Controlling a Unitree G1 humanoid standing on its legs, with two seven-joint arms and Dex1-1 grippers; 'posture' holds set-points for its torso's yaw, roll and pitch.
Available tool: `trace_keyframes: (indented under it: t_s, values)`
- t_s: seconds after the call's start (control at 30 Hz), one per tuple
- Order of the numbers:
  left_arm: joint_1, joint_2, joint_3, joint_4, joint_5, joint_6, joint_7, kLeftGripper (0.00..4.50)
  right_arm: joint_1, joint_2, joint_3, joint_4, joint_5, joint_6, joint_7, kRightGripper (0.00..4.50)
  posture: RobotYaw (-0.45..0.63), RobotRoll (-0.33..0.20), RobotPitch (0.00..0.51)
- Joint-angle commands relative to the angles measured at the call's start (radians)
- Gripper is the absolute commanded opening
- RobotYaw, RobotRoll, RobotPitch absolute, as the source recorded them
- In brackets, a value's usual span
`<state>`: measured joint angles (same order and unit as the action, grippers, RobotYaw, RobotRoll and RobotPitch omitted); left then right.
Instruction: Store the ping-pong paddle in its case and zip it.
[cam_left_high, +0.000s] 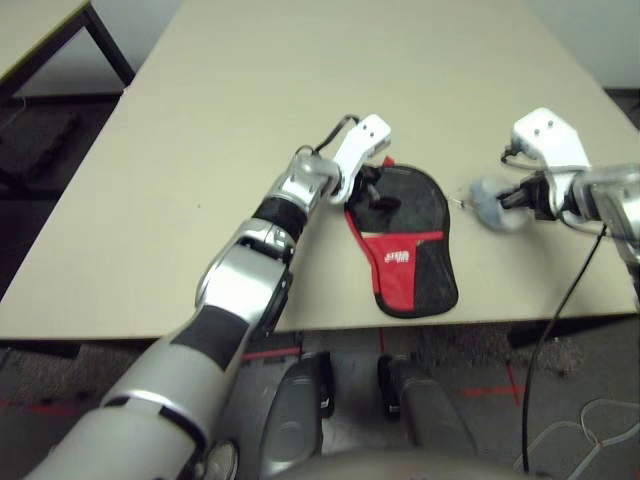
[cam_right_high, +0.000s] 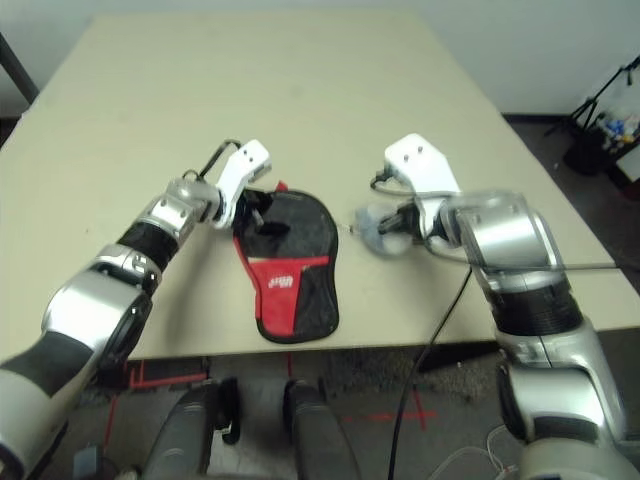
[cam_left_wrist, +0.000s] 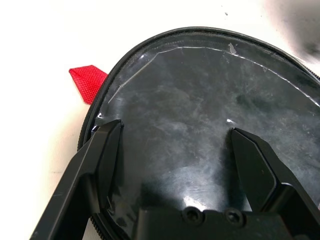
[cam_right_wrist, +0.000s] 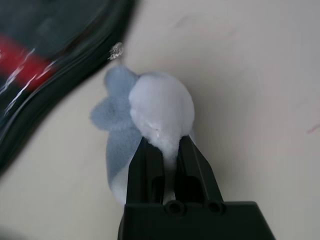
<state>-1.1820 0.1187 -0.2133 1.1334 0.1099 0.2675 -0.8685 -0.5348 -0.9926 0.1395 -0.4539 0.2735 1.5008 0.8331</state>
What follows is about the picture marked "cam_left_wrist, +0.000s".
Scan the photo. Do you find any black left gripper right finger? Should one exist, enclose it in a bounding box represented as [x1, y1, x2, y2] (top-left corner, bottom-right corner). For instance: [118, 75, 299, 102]
[229, 127, 320, 219]

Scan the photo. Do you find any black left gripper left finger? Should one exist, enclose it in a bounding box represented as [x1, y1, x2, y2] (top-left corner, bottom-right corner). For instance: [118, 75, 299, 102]
[29, 119, 125, 240]

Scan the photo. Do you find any black ping-pong paddle wooden handle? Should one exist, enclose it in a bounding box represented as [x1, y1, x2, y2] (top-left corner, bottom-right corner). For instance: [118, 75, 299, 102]
[107, 47, 320, 213]

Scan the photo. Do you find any black red paddle case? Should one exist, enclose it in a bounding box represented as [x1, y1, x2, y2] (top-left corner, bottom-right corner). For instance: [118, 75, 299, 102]
[68, 24, 320, 240]

